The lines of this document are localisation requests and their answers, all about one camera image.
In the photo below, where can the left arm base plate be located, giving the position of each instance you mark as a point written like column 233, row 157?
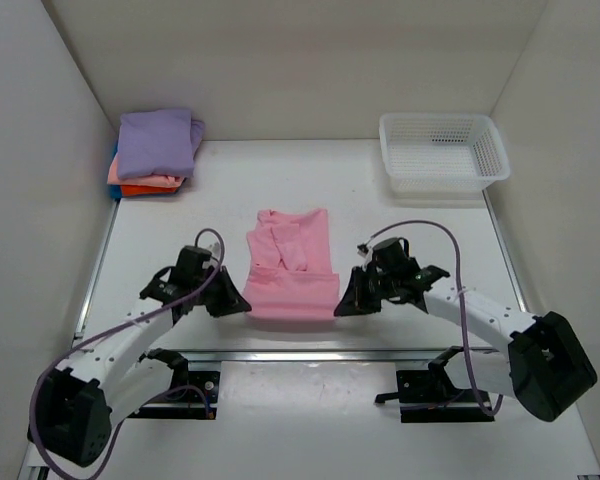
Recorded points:
column 198, row 404

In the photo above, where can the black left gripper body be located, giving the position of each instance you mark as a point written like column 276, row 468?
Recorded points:
column 200, row 277

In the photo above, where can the folded salmon t-shirt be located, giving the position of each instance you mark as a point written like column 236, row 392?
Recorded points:
column 157, row 181

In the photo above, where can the white plastic basket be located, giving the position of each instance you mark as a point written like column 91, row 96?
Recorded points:
column 427, row 153

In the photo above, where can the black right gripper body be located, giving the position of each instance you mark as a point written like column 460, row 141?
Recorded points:
column 387, row 281

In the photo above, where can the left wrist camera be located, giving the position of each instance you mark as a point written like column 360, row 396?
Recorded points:
column 212, row 247

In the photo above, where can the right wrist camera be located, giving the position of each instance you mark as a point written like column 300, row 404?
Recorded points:
column 363, row 249

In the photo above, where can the pink t-shirt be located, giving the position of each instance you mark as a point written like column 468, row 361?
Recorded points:
column 291, row 277

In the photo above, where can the folded purple t-shirt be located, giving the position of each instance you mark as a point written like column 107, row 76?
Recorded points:
column 160, row 142

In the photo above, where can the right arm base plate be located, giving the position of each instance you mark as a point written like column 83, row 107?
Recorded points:
column 422, row 399

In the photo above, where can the aluminium table edge rail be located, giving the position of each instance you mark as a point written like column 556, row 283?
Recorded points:
column 147, row 236

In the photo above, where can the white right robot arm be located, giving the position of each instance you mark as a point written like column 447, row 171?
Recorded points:
column 534, row 359

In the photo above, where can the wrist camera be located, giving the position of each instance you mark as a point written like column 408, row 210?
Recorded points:
column 363, row 249
column 212, row 247

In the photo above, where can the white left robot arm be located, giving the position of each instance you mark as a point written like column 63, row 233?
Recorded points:
column 81, row 400

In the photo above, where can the folded orange t-shirt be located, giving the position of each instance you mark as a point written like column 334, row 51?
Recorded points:
column 145, row 190

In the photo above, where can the folded blue t-shirt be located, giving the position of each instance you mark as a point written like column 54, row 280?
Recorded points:
column 115, row 192

